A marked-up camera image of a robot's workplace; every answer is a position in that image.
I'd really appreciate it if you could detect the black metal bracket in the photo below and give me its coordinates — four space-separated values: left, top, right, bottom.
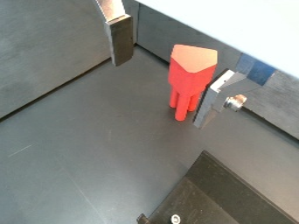
137 151 299 224

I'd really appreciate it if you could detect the blue tape strip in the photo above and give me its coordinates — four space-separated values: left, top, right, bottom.
237 53 277 86

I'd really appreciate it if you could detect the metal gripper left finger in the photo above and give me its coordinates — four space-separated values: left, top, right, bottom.
94 0 135 67

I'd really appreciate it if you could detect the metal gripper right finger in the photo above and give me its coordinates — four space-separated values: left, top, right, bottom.
194 70 261 129

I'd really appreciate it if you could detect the red three prong block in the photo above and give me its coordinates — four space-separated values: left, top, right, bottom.
169 45 218 121

